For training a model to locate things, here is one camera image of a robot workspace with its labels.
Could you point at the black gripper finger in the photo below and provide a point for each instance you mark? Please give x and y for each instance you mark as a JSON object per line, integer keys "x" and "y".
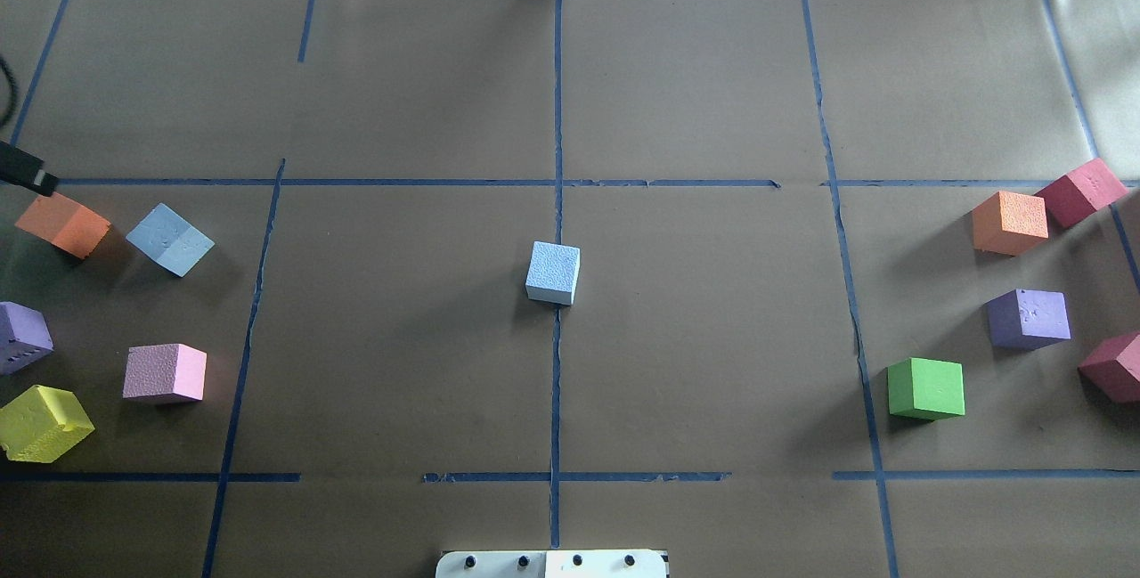
{"x": 25, "y": 170}

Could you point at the light blue foam block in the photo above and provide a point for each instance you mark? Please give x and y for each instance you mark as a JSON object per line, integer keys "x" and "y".
{"x": 170, "y": 241}
{"x": 553, "y": 273}

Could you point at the orange foam block left side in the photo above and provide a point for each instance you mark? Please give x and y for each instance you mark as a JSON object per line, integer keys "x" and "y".
{"x": 65, "y": 224}

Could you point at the orange foam block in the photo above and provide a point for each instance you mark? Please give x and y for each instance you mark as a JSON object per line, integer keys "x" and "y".
{"x": 65, "y": 224}
{"x": 1009, "y": 223}

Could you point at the purple foam block left side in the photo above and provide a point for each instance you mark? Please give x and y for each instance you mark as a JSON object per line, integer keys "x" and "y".
{"x": 24, "y": 337}

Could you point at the purple foam block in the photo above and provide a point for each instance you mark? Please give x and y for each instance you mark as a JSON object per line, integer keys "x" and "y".
{"x": 24, "y": 337}
{"x": 1028, "y": 319}

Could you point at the pink foam block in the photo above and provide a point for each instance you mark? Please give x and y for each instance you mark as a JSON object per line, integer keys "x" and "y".
{"x": 164, "y": 373}

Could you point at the yellow foam block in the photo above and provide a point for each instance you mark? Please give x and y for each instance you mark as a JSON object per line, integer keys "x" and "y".
{"x": 42, "y": 424}

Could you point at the green foam block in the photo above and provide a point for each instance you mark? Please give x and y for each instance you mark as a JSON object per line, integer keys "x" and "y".
{"x": 926, "y": 389}

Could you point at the orange foam block right side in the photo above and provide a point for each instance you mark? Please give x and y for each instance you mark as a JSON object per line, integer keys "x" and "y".
{"x": 1009, "y": 223}

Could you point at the purple foam block right side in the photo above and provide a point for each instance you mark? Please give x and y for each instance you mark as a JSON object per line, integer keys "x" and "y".
{"x": 1028, "y": 319}

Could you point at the dark red foam block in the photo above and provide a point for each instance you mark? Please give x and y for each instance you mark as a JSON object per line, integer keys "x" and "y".
{"x": 1080, "y": 193}

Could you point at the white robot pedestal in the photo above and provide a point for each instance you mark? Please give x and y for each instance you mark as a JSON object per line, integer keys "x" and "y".
{"x": 554, "y": 563}

